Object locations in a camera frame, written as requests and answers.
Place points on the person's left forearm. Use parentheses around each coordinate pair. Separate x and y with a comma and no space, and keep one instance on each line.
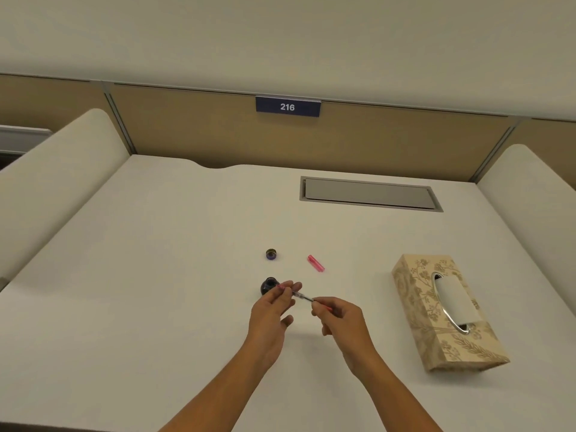
(211,395)

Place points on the pink fountain pen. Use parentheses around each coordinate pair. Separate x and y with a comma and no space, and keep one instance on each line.
(300,296)

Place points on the person's left thumb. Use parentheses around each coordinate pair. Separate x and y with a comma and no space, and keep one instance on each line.
(287,321)

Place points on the beige floral tissue box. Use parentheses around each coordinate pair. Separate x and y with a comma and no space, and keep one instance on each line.
(443,310)

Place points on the dark ink bottle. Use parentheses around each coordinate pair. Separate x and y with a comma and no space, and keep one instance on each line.
(270,285)

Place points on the pink pen cap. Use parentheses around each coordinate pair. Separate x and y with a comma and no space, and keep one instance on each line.
(316,263)

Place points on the person's right thumb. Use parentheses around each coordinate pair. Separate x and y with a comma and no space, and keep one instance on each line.
(322,314)

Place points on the beige desk partition panel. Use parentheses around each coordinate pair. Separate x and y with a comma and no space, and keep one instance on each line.
(288,130)

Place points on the person's right hand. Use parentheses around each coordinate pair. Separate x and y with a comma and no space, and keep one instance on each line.
(350,330)

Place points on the person's right forearm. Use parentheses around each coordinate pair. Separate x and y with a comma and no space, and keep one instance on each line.
(392,400)

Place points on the blue number sign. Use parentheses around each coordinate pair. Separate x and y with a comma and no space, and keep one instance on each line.
(288,107)

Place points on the person's left hand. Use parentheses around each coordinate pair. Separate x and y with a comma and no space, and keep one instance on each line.
(266,323)

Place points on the white side divider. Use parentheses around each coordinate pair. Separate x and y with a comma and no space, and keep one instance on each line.
(528,188)
(49,188)

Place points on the dark ink bottle cap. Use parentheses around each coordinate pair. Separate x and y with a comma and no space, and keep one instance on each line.
(271,254)

